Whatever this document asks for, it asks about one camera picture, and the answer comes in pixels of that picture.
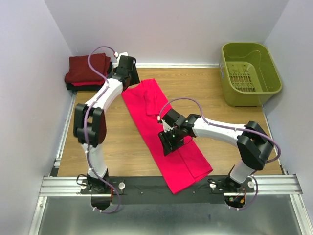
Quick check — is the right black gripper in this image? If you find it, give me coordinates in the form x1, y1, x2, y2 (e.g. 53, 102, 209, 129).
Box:
157, 127, 184, 156

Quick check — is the pink t shirt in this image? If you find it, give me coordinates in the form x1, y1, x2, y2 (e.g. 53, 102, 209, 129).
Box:
122, 79, 213, 194

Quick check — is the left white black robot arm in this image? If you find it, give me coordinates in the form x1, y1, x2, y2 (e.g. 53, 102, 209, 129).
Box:
73, 52, 140, 194

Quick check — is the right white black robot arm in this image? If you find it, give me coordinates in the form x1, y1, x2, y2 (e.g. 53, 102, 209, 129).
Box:
157, 109, 275, 192

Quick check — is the folded dark red shirt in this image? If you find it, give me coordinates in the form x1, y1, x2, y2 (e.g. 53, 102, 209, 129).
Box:
65, 53, 111, 86

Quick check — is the folded bright red shirt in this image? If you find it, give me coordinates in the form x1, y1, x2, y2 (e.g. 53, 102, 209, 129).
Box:
70, 72, 105, 87

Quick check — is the folded black shirt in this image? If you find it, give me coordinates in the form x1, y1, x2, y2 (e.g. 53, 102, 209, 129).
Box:
65, 62, 104, 92

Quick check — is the olive green plastic bin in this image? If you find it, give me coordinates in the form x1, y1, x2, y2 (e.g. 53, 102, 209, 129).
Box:
219, 42, 283, 107

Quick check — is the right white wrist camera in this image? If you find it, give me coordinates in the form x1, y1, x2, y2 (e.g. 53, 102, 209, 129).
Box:
157, 115, 179, 132

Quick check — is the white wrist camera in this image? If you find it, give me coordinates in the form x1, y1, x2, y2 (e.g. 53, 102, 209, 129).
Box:
114, 52, 129, 62
157, 115, 179, 132

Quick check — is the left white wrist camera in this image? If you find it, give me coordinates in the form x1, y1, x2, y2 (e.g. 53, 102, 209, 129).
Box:
114, 52, 129, 62

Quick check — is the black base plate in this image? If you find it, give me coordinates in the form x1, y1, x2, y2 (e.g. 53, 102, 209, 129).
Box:
76, 175, 254, 209

